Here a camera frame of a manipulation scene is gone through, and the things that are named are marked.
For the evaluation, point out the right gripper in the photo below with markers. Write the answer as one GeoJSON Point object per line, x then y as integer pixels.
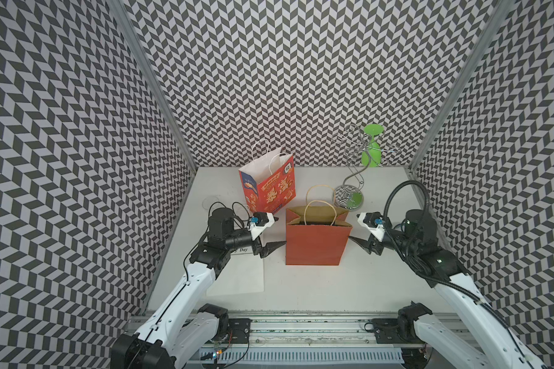
{"type": "Point", "coordinates": [368, 245]}

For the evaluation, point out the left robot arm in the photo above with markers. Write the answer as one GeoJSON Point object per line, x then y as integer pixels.
{"type": "Point", "coordinates": [184, 286]}

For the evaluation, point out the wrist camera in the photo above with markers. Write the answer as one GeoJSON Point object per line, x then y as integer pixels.
{"type": "Point", "coordinates": [374, 222]}
{"type": "Point", "coordinates": [259, 222]}

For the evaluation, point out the green wire rack stand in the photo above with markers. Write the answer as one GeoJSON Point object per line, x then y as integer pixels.
{"type": "Point", "coordinates": [362, 151]}

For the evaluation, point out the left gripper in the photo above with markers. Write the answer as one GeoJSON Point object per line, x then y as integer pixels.
{"type": "Point", "coordinates": [264, 250]}

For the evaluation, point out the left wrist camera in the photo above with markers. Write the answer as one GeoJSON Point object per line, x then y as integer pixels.
{"type": "Point", "coordinates": [259, 222]}

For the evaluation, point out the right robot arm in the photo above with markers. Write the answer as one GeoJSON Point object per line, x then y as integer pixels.
{"type": "Point", "coordinates": [415, 241]}

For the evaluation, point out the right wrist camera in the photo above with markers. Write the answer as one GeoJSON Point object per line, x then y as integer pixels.
{"type": "Point", "coordinates": [374, 222]}

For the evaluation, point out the red printed paper bag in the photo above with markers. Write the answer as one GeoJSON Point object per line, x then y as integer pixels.
{"type": "Point", "coordinates": [268, 181]}

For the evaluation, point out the plain red paper bag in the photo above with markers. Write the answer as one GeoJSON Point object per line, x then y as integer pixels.
{"type": "Point", "coordinates": [316, 234]}

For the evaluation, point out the clear plastic cup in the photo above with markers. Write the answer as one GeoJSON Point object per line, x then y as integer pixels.
{"type": "Point", "coordinates": [210, 202]}

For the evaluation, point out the white happy every day bag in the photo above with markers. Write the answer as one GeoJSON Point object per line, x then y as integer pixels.
{"type": "Point", "coordinates": [244, 274]}

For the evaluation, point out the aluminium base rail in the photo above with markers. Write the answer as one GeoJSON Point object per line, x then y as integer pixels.
{"type": "Point", "coordinates": [310, 330]}

